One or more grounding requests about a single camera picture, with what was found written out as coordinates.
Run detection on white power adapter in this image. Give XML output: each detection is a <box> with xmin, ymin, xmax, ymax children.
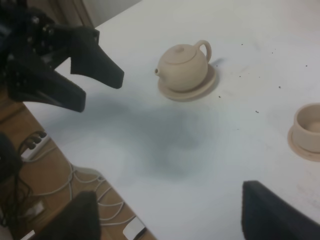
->
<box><xmin>123</xmin><ymin>216</ymin><xmax>147</xmax><ymax>240</ymax></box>

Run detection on beige clay teapot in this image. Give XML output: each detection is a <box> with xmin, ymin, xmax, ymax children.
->
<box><xmin>154</xmin><ymin>40</ymin><xmax>212</xmax><ymax>92</ymax></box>

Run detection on beige near cup saucer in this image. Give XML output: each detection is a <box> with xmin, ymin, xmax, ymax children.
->
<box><xmin>287</xmin><ymin>126</ymin><xmax>320</xmax><ymax>162</ymax></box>

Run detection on white power strip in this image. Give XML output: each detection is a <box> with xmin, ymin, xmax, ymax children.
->
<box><xmin>18</xmin><ymin>130</ymin><xmax>51</xmax><ymax>162</ymax></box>

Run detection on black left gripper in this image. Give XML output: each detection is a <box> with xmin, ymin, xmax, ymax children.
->
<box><xmin>0</xmin><ymin>6</ymin><xmax>125</xmax><ymax>113</ymax></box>

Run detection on beige near teacup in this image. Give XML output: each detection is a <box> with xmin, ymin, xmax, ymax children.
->
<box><xmin>292</xmin><ymin>103</ymin><xmax>320</xmax><ymax>154</ymax></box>

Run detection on white cable bundle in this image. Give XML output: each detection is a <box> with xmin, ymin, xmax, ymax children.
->
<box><xmin>17</xmin><ymin>139</ymin><xmax>137</xmax><ymax>227</ymax></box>

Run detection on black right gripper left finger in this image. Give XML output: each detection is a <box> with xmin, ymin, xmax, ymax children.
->
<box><xmin>33</xmin><ymin>191</ymin><xmax>101</xmax><ymax>240</ymax></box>

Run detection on beige teapot saucer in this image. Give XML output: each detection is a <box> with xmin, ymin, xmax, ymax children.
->
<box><xmin>157</xmin><ymin>65</ymin><xmax>219</xmax><ymax>102</ymax></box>

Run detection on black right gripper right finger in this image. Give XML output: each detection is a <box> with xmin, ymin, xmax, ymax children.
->
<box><xmin>241</xmin><ymin>180</ymin><xmax>320</xmax><ymax>240</ymax></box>

